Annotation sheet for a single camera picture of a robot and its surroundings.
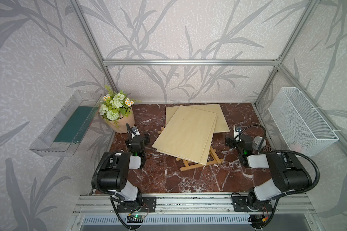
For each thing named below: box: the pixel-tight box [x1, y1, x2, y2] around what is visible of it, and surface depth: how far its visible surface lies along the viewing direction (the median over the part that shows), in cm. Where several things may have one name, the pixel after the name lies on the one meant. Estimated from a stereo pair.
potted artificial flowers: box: [97, 85, 141, 134], surface depth 82 cm
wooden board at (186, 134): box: [151, 104, 216, 164], surface depth 92 cm
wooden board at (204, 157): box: [156, 113, 218, 166], surface depth 85 cm
